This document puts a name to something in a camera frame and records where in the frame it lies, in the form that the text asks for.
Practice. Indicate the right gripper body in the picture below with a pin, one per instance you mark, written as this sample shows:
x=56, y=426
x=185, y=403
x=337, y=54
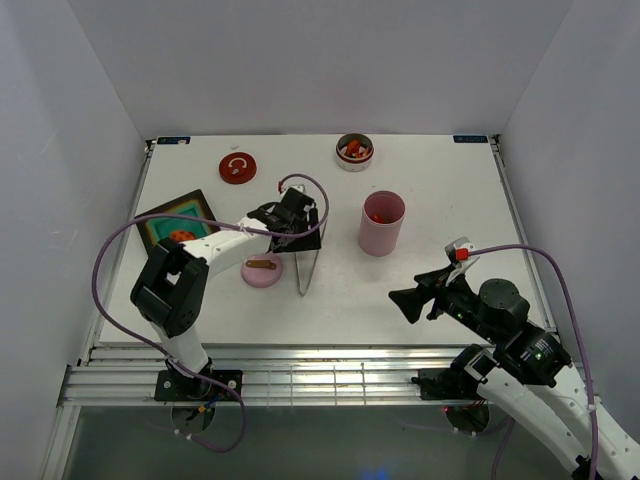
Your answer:
x=454, y=300

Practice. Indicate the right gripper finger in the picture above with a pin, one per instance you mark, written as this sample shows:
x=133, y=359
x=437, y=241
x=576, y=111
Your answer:
x=411, y=301
x=433, y=278

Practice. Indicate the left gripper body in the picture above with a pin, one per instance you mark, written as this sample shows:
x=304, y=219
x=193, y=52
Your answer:
x=308, y=241

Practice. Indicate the metal tongs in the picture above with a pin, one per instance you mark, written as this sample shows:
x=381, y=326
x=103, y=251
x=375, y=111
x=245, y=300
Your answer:
x=305, y=263

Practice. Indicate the pink lid with brown handle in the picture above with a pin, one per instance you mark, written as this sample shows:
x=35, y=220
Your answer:
x=262, y=271

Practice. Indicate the pink cylindrical container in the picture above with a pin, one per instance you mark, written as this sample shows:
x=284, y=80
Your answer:
x=375, y=239

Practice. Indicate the orange fried piece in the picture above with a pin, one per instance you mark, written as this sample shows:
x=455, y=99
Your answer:
x=182, y=236

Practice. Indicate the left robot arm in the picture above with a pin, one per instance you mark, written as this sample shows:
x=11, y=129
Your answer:
x=169, y=291

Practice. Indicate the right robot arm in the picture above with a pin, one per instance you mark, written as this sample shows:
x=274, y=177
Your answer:
x=524, y=370

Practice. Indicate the red round lid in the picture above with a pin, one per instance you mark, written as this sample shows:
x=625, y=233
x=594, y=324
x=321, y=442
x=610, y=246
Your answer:
x=237, y=168

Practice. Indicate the metal bowl with red band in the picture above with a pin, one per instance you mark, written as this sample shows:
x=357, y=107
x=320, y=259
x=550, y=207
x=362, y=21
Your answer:
x=355, y=163

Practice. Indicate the black square food plate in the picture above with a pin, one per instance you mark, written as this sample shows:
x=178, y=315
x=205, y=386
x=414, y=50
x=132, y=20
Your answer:
x=192, y=204

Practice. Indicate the right blue label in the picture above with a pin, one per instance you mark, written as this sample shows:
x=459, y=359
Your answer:
x=470, y=139

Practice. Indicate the blue label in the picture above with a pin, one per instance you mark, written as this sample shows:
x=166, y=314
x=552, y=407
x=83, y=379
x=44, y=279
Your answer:
x=470, y=139
x=173, y=140

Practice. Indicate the left blue label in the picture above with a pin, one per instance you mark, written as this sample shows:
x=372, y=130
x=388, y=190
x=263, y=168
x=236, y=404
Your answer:
x=173, y=140

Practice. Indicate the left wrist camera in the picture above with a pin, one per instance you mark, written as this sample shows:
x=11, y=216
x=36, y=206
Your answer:
x=294, y=197

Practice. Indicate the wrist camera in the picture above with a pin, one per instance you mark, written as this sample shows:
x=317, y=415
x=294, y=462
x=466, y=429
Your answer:
x=294, y=197
x=459, y=254

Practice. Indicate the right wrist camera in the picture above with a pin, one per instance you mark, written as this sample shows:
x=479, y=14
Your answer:
x=459, y=254

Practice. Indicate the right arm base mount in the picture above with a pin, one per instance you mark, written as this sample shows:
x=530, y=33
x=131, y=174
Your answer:
x=447, y=384

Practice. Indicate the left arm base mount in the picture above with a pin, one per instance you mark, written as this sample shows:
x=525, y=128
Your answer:
x=172, y=386

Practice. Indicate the aluminium frame rail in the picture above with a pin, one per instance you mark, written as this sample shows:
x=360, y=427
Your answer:
x=272, y=376

